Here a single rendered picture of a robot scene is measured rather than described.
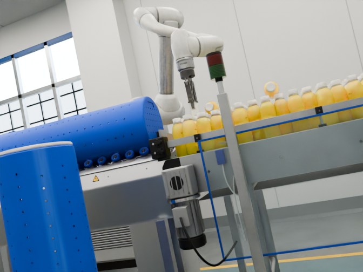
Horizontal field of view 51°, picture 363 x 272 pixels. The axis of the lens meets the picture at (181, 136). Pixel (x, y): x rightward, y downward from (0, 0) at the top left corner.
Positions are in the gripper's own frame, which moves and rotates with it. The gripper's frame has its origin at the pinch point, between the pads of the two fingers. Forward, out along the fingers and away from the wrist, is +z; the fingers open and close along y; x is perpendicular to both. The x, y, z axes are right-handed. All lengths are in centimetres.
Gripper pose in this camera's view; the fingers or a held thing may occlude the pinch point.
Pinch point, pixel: (194, 109)
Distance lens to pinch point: 192.5
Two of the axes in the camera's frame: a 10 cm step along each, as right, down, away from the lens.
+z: 2.0, 9.8, -0.7
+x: 9.5, -2.1, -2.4
